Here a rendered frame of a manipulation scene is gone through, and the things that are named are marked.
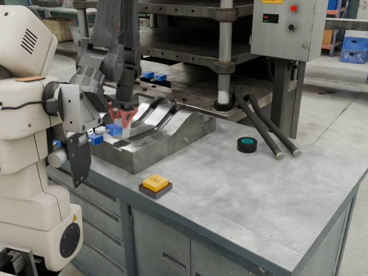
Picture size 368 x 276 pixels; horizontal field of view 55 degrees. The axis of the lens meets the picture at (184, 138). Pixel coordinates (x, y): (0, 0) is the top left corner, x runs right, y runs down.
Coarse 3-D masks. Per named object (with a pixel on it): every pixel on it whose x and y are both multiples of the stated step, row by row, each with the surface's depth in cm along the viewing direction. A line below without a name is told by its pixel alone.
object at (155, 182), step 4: (152, 176) 118; (156, 176) 118; (160, 176) 118; (144, 180) 116; (148, 180) 116; (152, 180) 116; (156, 180) 116; (160, 180) 116; (164, 180) 116; (144, 184) 115; (148, 184) 114; (152, 184) 114; (156, 184) 113; (160, 184) 114; (164, 184) 115; (152, 188) 113; (156, 188) 112; (160, 188) 114
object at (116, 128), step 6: (114, 120) 125; (120, 120) 125; (126, 120) 126; (108, 126) 121; (114, 126) 122; (120, 126) 123; (96, 132) 117; (102, 132) 119; (108, 132) 121; (114, 132) 121; (120, 132) 123; (126, 132) 125
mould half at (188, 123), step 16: (160, 112) 148; (192, 112) 144; (144, 128) 143; (176, 128) 139; (192, 128) 146; (208, 128) 155; (112, 144) 128; (144, 144) 128; (160, 144) 133; (176, 144) 140; (112, 160) 132; (128, 160) 125; (144, 160) 128
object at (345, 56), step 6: (342, 54) 608; (348, 54) 603; (354, 54) 597; (360, 54) 593; (366, 54) 590; (342, 60) 611; (348, 60) 607; (354, 60) 601; (360, 60) 596; (366, 60) 613
